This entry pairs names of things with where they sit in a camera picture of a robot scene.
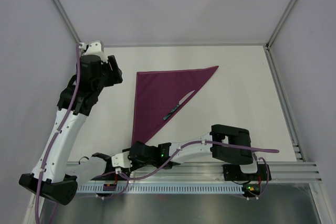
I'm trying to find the right aluminium frame post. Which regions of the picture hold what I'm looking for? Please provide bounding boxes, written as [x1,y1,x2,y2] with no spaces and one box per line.
[264,0,299,50]

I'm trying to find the white slotted cable duct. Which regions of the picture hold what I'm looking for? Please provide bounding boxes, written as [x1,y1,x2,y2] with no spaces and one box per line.
[77,183,243,195]

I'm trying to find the knife with teal handle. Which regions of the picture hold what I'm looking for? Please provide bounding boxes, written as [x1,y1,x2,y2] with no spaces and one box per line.
[163,90,195,121]

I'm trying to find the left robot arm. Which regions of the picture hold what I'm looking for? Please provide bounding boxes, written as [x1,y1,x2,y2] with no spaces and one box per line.
[19,54,122,205]

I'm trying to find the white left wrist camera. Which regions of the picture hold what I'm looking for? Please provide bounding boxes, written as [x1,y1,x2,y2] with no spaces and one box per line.
[79,40,108,62]

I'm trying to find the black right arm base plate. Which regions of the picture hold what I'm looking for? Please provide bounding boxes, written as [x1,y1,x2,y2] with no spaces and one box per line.
[222,164,272,182]

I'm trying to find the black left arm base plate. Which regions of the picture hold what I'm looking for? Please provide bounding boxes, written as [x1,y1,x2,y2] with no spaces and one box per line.
[104,166,132,181]

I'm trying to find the left aluminium frame post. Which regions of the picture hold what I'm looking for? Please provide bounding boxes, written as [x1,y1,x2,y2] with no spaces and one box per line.
[51,0,80,43]

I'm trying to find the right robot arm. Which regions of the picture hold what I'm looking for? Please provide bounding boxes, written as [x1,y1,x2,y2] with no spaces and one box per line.
[128,124,279,181]

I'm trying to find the aluminium frame post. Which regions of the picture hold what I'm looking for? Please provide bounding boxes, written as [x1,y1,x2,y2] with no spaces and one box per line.
[51,0,80,43]
[264,0,299,50]

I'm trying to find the aluminium frame rail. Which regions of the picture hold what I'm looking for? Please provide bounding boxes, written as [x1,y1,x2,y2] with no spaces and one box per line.
[64,162,323,183]

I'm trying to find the purple cloth napkin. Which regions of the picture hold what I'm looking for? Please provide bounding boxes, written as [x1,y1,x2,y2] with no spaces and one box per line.
[131,66,218,144]

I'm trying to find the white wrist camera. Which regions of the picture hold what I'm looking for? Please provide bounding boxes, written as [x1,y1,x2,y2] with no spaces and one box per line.
[79,40,108,62]
[111,151,132,174]

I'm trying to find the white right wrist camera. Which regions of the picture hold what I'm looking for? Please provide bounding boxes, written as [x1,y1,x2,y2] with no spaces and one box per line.
[111,151,132,174]

